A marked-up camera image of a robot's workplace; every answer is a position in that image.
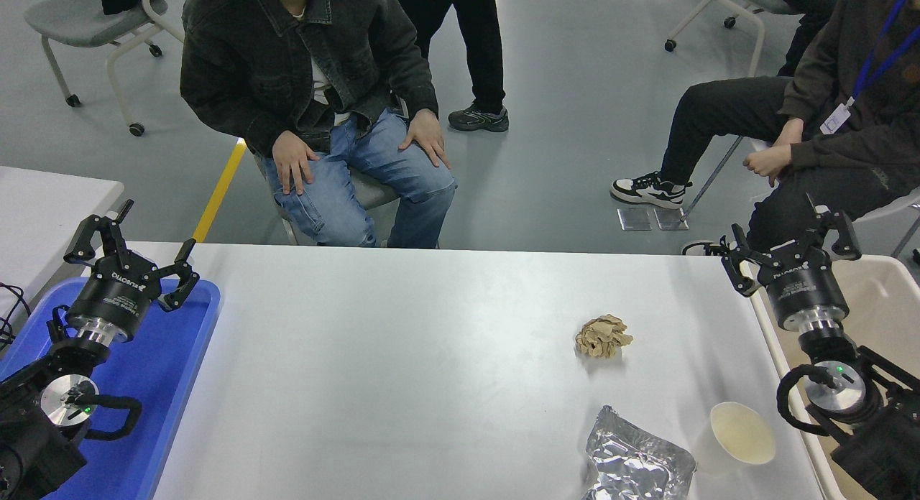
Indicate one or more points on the large pale bin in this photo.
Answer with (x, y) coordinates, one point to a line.
(884, 299)

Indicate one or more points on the metal floor plate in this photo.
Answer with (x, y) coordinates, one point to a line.
(670, 219)
(635, 220)

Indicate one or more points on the person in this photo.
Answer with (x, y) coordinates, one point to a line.
(474, 47)
(273, 54)
(862, 148)
(819, 11)

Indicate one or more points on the foil tray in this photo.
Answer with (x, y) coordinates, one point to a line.
(632, 464)

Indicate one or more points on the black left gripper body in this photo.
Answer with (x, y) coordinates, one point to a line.
(115, 295)

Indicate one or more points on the person's left hand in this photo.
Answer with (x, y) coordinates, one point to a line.
(773, 161)
(428, 133)

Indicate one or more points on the white chair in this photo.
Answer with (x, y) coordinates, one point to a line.
(891, 205)

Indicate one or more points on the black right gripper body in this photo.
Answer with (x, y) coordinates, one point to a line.
(805, 288)

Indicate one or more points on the white paper cup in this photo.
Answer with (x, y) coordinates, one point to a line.
(740, 435)

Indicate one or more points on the white side table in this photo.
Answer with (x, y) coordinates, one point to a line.
(43, 213)

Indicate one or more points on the blue plastic tray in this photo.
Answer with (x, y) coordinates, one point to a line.
(158, 385)

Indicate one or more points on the person's right hand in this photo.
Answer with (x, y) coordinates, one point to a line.
(789, 133)
(295, 162)

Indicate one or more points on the tan paper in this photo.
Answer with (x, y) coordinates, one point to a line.
(602, 336)

